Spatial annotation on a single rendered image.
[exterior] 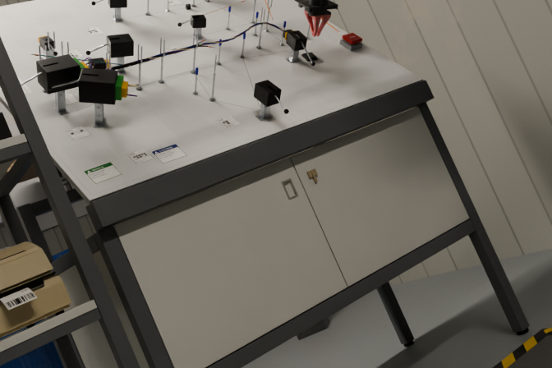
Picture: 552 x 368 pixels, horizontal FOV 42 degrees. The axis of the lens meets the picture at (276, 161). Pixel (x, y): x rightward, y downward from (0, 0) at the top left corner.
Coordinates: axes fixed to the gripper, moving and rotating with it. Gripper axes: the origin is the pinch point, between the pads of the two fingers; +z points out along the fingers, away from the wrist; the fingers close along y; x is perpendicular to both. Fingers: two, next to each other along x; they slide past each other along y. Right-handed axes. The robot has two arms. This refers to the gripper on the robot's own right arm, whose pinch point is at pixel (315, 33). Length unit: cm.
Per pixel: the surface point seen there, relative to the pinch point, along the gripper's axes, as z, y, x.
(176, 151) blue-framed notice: 19, 53, 21
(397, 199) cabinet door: 43, -14, 32
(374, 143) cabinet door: 29.3, -11.2, 20.6
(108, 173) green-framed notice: 20, 72, 24
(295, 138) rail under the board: 20.9, 18.8, 23.4
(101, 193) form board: 21, 75, 31
